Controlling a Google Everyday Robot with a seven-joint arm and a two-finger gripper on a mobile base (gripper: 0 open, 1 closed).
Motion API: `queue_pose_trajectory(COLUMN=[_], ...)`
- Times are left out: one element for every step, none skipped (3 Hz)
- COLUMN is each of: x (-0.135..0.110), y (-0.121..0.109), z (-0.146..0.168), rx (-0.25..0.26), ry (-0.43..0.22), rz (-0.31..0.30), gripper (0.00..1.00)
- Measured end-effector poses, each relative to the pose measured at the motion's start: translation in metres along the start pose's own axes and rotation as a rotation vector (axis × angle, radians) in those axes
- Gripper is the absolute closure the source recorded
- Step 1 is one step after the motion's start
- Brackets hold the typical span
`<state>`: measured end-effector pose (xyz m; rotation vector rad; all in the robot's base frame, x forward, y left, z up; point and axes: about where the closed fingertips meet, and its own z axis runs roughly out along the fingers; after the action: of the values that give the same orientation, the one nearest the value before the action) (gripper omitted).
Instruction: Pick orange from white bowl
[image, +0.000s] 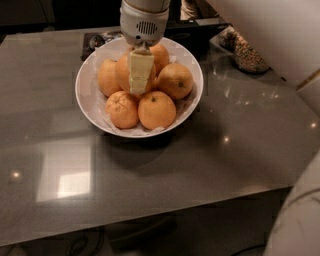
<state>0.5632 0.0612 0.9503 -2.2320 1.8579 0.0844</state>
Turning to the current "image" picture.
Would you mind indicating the computer mouse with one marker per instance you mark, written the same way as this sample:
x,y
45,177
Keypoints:
x,y
96,41

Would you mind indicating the white bowl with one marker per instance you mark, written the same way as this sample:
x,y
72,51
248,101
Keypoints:
x,y
85,96

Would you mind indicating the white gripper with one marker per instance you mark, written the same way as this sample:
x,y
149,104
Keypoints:
x,y
144,27

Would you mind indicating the orange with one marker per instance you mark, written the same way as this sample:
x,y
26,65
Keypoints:
x,y
161,57
122,109
122,73
176,80
156,109
106,78

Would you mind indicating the black laptop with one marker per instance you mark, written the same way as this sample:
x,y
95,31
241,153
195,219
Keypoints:
x,y
195,35

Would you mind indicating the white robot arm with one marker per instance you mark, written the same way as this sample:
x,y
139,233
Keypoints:
x,y
286,33

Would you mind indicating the black mouse pad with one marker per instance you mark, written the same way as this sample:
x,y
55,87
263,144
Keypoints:
x,y
108,36

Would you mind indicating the white paper bowl liner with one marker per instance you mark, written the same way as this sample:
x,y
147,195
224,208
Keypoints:
x,y
185,105

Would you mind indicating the glass jar of cereal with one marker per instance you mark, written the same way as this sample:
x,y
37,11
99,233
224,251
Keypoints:
x,y
246,57

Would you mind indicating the person in blue shirt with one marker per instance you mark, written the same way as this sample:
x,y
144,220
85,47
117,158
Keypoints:
x,y
196,9

